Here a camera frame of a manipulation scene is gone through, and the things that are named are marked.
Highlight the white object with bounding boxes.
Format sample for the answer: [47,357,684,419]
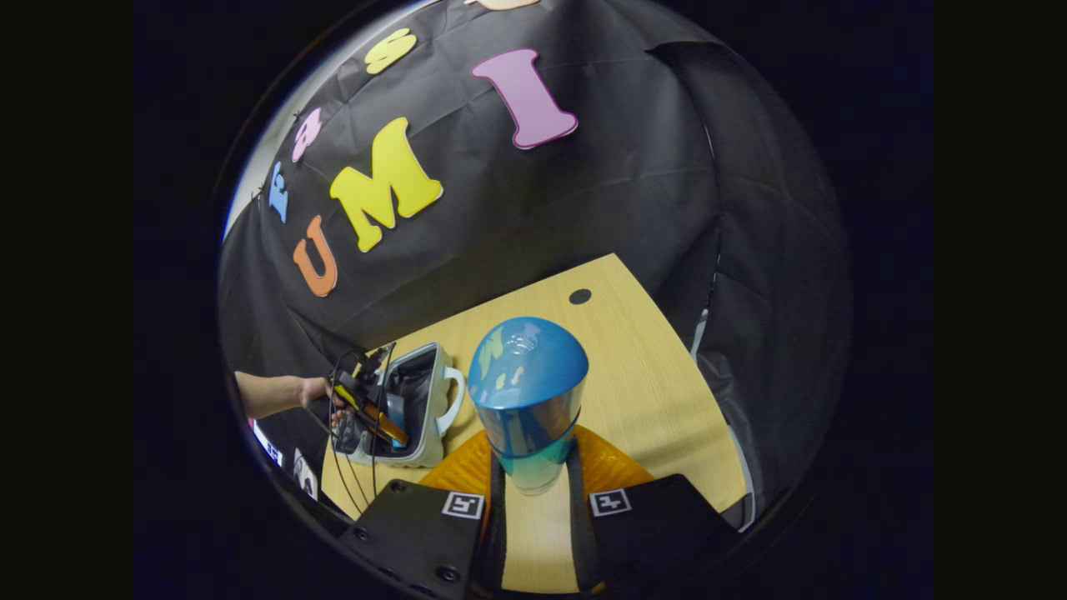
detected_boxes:
[292,450,319,501]

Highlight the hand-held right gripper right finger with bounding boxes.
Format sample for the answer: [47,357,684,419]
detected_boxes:
[565,425,743,599]

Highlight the pale blue suitcase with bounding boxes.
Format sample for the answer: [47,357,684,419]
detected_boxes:
[333,342,466,469]

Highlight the blue capped clear bottle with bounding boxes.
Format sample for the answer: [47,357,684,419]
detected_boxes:
[467,317,590,497]

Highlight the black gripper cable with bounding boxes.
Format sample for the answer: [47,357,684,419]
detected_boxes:
[328,348,393,519]

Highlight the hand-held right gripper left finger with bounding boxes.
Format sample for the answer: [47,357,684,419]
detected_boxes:
[338,427,511,600]

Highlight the printed white board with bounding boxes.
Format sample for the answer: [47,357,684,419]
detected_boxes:
[250,419,284,468]

